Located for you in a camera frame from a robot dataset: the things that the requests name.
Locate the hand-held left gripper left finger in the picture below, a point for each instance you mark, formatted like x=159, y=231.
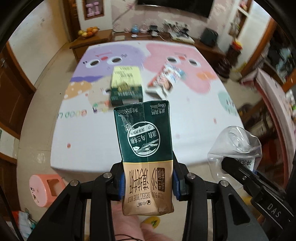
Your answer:
x=120, y=188

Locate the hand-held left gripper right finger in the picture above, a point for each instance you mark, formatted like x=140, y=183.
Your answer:
x=175, y=187

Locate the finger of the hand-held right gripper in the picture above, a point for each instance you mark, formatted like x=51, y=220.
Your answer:
x=235, y=169

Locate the clear plastic bottle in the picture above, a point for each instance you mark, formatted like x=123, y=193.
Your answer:
x=233, y=143

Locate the green and brown milk carton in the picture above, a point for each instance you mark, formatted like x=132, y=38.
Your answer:
x=143, y=129

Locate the person's pink trouser leg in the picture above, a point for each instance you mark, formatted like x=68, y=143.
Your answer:
x=129, y=227

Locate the yellow slipper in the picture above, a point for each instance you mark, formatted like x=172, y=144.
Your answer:
x=151, y=223

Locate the cartoon printed tablecloth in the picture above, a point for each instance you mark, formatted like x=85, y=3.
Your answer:
x=92, y=143

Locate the pink printed panel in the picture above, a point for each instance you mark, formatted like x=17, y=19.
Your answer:
x=275, y=97

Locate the pink plastic stool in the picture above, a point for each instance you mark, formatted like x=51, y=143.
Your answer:
x=38, y=187

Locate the red and white snack box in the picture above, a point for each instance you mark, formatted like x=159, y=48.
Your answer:
x=166, y=78

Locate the green chocolate box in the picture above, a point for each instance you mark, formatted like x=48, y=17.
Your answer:
x=124, y=76

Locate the wooden television console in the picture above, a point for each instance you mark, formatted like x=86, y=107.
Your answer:
x=212, y=51

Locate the red tin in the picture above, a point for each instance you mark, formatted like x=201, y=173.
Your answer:
x=237, y=45

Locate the black box appliance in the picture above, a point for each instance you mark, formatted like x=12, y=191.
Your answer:
x=209, y=37

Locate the flat white device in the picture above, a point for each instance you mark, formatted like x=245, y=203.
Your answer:
x=182, y=39

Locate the brown wooden door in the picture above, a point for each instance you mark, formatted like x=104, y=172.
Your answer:
x=13, y=97

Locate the wooden side cabinet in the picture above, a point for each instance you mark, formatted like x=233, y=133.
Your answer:
x=97, y=38

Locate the white power strip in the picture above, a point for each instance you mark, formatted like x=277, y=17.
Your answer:
x=174, y=22

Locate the fruit bowl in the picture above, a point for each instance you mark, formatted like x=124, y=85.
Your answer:
x=89, y=32

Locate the black television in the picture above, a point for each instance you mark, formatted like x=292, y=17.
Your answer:
x=175, y=5

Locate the pink dumbbell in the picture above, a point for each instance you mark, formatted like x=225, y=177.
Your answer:
x=96, y=8
x=89, y=9

